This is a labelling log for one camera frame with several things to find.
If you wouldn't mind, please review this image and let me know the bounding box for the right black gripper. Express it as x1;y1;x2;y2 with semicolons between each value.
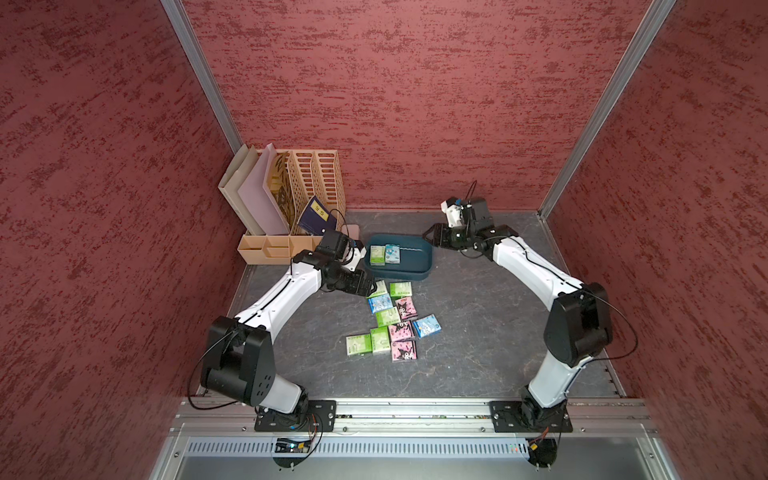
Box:
421;223;475;249

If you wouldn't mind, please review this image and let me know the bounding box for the green tissue pack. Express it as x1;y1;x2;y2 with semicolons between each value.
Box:
369;245;386;266
389;282;413;299
346;334;373;356
375;307;401;327
368;280;389;299
370;326;391;354

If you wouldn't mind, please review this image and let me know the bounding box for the blue tissue pack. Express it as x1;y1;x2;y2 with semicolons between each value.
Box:
412;315;442;338
384;244;401;265
368;295;394;314

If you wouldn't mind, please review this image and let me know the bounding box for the teal plastic storage box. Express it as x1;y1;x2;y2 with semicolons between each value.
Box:
364;233;433;281

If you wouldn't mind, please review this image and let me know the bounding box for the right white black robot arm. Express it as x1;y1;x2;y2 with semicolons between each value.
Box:
422;223;616;429

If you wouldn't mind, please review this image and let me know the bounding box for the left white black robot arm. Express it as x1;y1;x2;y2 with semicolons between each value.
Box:
198;245;375;429

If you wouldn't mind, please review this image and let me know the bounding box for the pink pencil case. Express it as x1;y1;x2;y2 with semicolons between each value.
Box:
340;224;360;240

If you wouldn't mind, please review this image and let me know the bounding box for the dark blue booklet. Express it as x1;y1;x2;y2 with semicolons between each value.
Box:
298;196;337;237

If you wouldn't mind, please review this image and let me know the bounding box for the pink tissue pack upper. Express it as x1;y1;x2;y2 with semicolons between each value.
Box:
394;296;418;320

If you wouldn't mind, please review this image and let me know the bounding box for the pink tissue pack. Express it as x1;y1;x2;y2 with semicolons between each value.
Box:
391;340;418;362
387;320;416;342
394;296;418;320

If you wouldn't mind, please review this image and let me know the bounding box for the pink tissue pack middle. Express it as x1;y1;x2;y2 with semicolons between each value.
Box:
387;320;416;342

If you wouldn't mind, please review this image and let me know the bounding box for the pink tissue pack bottom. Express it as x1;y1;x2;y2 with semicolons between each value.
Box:
391;340;418;362

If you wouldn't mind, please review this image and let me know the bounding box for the gold patterned book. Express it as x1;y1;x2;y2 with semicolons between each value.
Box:
267;152;295;230

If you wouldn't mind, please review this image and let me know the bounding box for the lilac folder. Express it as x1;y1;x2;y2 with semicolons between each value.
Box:
239;144;289;235

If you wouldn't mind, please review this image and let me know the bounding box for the beige folder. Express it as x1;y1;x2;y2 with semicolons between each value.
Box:
218;144;263;235

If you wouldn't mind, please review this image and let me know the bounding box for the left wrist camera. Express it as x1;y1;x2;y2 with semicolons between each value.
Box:
315;231;366;271

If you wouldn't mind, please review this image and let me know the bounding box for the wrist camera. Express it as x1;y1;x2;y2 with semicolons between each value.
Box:
315;231;366;271
440;197;493;230

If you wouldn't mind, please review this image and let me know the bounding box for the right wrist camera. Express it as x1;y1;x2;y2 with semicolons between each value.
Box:
440;197;493;230

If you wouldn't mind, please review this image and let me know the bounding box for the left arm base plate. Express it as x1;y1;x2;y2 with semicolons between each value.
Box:
254;400;337;433

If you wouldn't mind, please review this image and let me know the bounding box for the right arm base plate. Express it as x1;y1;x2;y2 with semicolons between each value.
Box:
488;399;573;434

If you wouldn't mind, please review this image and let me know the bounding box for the aluminium front rail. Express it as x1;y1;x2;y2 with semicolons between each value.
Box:
169;398;660;439

